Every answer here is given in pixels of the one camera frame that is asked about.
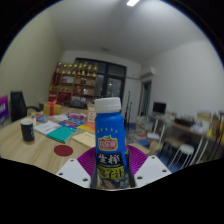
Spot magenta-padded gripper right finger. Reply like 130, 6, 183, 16
127, 145, 172, 188

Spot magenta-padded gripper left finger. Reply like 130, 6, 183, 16
55, 147, 98, 188

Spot blue drink bottle white cap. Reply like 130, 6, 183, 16
89, 97, 131, 190

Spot flat round red coaster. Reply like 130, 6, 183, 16
53, 144, 74, 157

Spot light wooden low stool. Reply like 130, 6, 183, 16
128, 141, 151, 156

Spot white round stool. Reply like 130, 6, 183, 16
168, 143, 195, 169

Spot teal book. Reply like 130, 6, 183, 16
46, 125, 78, 144

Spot orange red book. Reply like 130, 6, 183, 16
77, 121, 97, 133

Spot stack of books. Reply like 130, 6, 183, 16
134, 115, 154, 134

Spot long wooden side desk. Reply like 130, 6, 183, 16
149, 111, 224, 161

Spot small standing card sign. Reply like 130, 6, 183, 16
87, 103, 98, 124

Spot black mug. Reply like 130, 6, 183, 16
19, 118, 36, 144

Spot blue magazine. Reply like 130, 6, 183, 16
35, 114, 51, 124

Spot black computer monitor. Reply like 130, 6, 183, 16
152, 101, 167, 116

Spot yellow gift box red ribbon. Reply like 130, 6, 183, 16
42, 100, 63, 117

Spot wooden shelf unit with trophies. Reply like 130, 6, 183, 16
48, 61, 99, 108

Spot black office chair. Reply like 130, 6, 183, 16
9, 90, 41, 123

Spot ceiling tube light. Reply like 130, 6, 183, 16
126, 0, 141, 7

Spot white wall air conditioner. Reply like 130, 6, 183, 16
139, 66, 157, 79

